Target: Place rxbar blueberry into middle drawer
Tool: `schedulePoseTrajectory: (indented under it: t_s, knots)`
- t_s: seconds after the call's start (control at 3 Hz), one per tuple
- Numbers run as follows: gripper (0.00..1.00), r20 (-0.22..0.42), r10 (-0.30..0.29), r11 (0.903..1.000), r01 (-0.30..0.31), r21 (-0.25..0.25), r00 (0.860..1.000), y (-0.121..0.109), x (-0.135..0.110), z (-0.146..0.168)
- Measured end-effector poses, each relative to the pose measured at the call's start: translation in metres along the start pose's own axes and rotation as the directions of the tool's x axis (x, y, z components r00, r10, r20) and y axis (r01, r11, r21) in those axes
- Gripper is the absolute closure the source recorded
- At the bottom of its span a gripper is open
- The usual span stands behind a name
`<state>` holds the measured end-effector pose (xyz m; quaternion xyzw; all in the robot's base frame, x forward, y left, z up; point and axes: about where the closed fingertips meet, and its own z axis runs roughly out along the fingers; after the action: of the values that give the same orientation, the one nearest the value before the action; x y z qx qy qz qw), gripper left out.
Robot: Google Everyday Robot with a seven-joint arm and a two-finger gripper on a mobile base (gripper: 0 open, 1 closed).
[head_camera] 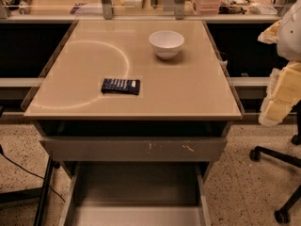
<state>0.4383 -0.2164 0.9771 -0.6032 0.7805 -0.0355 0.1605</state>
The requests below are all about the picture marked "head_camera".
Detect grey metal post left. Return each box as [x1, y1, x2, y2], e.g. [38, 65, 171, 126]
[101, 0, 113, 20]

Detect dark clutter on shelf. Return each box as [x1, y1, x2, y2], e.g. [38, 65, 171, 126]
[0, 0, 32, 18]
[218, 0, 293, 16]

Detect dark clutter on right shelf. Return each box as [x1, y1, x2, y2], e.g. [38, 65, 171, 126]
[218, 0, 293, 16]

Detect white ceramic bowl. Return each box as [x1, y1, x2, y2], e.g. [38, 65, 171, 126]
[149, 30, 184, 59]

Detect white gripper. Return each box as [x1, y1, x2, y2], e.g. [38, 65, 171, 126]
[258, 0, 301, 126]

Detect dark clutter on left shelf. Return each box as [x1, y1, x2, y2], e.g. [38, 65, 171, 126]
[0, 0, 32, 18]

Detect black office chair base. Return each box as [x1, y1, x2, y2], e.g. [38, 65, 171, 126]
[248, 100, 301, 224]

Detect open grey middle drawer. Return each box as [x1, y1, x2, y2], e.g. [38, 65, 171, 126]
[59, 162, 212, 226]

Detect black metal stand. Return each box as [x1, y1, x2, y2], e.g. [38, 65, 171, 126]
[0, 158, 60, 226]

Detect grey top drawer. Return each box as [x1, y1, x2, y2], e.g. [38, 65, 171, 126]
[40, 137, 227, 162]

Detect black floor cable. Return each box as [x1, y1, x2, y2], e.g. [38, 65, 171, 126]
[0, 144, 66, 203]

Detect grey metal post middle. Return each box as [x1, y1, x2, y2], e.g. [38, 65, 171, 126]
[174, 0, 185, 20]

